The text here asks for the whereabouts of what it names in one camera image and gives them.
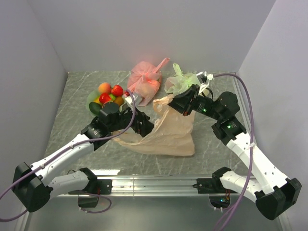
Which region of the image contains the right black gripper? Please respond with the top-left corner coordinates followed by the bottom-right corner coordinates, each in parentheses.
top-left (164, 84), bottom-right (223, 121)

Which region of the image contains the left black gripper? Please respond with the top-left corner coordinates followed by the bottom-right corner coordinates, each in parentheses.
top-left (109, 103), bottom-right (159, 137)

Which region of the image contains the orange plastic bag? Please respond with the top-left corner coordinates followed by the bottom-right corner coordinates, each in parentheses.
top-left (113, 94), bottom-right (195, 156)

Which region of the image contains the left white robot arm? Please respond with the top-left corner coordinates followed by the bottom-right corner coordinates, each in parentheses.
top-left (12, 102), bottom-right (154, 212)

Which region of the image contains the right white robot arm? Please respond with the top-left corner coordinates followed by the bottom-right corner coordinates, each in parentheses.
top-left (168, 85), bottom-right (302, 220)

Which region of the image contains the green tied plastic bag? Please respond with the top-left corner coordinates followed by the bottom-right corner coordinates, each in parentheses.
top-left (164, 63), bottom-right (200, 96)

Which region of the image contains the small orange fake fruit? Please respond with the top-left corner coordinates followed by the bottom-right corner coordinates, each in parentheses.
top-left (114, 96), bottom-right (125, 106)

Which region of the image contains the red fake fruit top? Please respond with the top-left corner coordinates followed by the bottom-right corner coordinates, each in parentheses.
top-left (111, 85), bottom-right (124, 97)

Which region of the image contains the red fake fruit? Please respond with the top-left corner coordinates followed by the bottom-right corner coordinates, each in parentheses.
top-left (111, 85), bottom-right (124, 97)
top-left (99, 93), bottom-right (113, 105)

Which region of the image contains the pink tied plastic bag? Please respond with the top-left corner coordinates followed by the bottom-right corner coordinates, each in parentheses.
top-left (127, 58), bottom-right (170, 107)

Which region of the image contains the red fake fruit front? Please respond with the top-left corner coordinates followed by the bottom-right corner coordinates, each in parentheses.
top-left (99, 93), bottom-right (113, 105)

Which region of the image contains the dark green fake avocado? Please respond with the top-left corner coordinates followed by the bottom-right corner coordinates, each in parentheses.
top-left (89, 102), bottom-right (102, 116)

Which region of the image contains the orange fake peach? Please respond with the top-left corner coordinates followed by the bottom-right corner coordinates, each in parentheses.
top-left (98, 82), bottom-right (112, 94)

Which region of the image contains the light green plate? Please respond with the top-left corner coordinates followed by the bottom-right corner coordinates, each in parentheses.
top-left (86, 90), bottom-right (124, 117)

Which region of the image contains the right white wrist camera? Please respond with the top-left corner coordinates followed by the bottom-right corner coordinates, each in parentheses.
top-left (196, 71), bottom-right (214, 94)

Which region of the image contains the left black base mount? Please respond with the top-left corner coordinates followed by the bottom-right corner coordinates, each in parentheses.
top-left (68, 179), bottom-right (112, 213)

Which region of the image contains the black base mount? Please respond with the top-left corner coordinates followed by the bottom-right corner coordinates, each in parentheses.
top-left (192, 178), bottom-right (234, 211)
top-left (68, 179), bottom-right (112, 213)

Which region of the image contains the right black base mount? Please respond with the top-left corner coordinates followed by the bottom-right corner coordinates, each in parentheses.
top-left (192, 178), bottom-right (234, 211)

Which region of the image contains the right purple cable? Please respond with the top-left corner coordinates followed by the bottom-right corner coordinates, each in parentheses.
top-left (211, 73), bottom-right (255, 231)

